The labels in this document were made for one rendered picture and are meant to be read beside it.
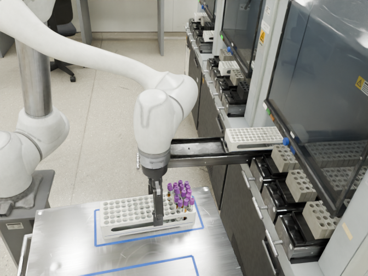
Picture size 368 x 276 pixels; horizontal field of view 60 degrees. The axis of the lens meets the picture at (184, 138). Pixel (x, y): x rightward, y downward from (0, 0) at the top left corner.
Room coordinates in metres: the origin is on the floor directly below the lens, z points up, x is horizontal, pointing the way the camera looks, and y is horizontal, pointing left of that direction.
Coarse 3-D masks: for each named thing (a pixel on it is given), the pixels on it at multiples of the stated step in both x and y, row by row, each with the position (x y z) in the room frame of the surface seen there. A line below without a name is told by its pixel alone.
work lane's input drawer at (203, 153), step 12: (180, 144) 1.10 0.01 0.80; (192, 144) 1.10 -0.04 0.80; (204, 144) 1.11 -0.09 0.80; (216, 144) 1.11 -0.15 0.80; (180, 156) 1.01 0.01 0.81; (192, 156) 1.02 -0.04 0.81; (204, 156) 1.03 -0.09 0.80; (216, 156) 1.03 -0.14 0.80; (228, 156) 1.03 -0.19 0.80; (240, 156) 1.04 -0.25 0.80; (252, 156) 1.05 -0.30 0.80
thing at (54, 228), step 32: (192, 192) 0.80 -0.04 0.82; (64, 224) 0.63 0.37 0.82; (96, 224) 0.64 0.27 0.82; (32, 256) 0.51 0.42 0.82; (64, 256) 0.52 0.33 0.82; (96, 256) 0.52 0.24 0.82; (128, 256) 0.53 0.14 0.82; (160, 256) 0.54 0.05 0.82; (192, 256) 0.54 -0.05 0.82; (224, 256) 0.55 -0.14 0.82
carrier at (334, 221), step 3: (321, 201) 0.74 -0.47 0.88; (321, 204) 0.72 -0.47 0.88; (324, 207) 0.71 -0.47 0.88; (324, 210) 0.70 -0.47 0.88; (327, 210) 0.70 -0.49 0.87; (327, 213) 0.69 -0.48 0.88; (330, 216) 0.68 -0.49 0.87; (330, 219) 0.66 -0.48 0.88; (333, 219) 0.66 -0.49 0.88; (333, 222) 0.65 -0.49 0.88; (336, 222) 0.65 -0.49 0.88; (333, 225) 0.64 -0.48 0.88; (336, 225) 0.65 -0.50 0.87; (333, 231) 0.63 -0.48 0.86
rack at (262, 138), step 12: (228, 132) 1.12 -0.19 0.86; (240, 132) 1.13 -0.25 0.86; (252, 132) 1.14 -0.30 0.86; (264, 132) 1.15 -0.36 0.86; (276, 132) 1.14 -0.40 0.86; (228, 144) 1.07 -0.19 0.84; (240, 144) 1.06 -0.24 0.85; (252, 144) 1.12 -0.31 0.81; (264, 144) 1.13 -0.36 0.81; (276, 144) 1.10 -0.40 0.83
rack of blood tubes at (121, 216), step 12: (108, 204) 0.67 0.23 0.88; (120, 204) 0.67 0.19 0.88; (132, 204) 0.68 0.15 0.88; (144, 204) 0.68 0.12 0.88; (168, 204) 0.69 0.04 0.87; (108, 216) 0.62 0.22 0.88; (120, 216) 0.63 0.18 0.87; (132, 216) 0.63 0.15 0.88; (144, 216) 0.64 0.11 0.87; (168, 216) 0.64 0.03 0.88; (180, 216) 0.65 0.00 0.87; (192, 216) 0.66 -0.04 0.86; (108, 228) 0.59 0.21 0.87; (120, 228) 0.62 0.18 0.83; (132, 228) 0.63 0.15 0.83; (144, 228) 0.62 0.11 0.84; (156, 228) 0.63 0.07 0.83
